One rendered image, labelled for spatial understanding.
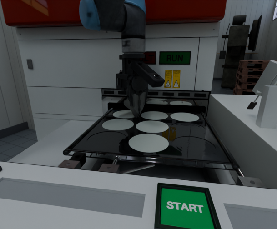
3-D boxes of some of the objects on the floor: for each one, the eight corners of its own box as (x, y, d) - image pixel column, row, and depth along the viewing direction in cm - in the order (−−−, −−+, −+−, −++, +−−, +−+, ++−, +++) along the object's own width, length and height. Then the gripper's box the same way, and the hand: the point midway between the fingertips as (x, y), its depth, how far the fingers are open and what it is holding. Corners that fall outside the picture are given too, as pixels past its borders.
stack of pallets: (284, 106, 412) (296, 61, 380) (235, 102, 452) (243, 61, 420) (269, 95, 536) (278, 60, 504) (232, 92, 576) (238, 60, 544)
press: (252, 91, 601) (269, 7, 522) (215, 88, 641) (226, 10, 562) (245, 85, 719) (258, 16, 640) (214, 83, 759) (223, 18, 680)
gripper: (132, 54, 62) (133, 111, 69) (112, 54, 56) (115, 116, 63) (151, 54, 57) (149, 116, 63) (130, 53, 50) (131, 121, 57)
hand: (138, 114), depth 61 cm, fingers closed
